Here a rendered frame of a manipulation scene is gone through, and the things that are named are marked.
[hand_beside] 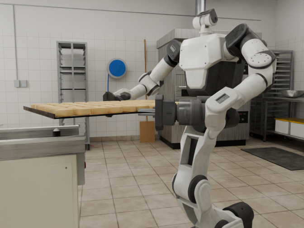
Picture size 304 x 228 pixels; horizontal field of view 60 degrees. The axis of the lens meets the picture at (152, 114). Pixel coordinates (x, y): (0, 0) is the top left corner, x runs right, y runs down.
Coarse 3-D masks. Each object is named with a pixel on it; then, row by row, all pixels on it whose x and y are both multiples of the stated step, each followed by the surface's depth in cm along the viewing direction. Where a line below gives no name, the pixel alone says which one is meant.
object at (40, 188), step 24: (0, 168) 89; (24, 168) 91; (48, 168) 94; (72, 168) 97; (0, 192) 89; (24, 192) 92; (48, 192) 95; (72, 192) 97; (0, 216) 90; (24, 216) 93; (48, 216) 95; (72, 216) 98
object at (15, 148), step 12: (0, 144) 89; (12, 144) 90; (24, 144) 91; (36, 144) 93; (48, 144) 94; (60, 144) 95; (72, 144) 97; (84, 144) 98; (0, 156) 89; (12, 156) 90; (24, 156) 92
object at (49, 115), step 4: (24, 108) 102; (28, 108) 96; (32, 108) 92; (36, 112) 88; (40, 112) 84; (44, 112) 80; (48, 112) 77; (128, 112) 87; (132, 112) 87; (136, 112) 88; (140, 112) 89; (144, 112) 90; (148, 112) 92; (48, 116) 77; (52, 116) 73; (72, 116) 75; (76, 116) 76; (80, 116) 77; (84, 116) 78; (88, 116) 78; (92, 116) 79
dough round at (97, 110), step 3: (93, 108) 84; (96, 108) 83; (99, 108) 83; (102, 108) 83; (105, 108) 84; (93, 111) 83; (96, 111) 83; (99, 111) 83; (102, 111) 83; (105, 111) 84
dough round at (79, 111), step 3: (75, 108) 81; (78, 108) 81; (81, 108) 81; (84, 108) 81; (87, 108) 81; (75, 111) 80; (78, 111) 79; (81, 111) 79; (84, 111) 79; (87, 111) 80; (75, 114) 80; (78, 114) 79; (81, 114) 79; (84, 114) 80; (87, 114) 80
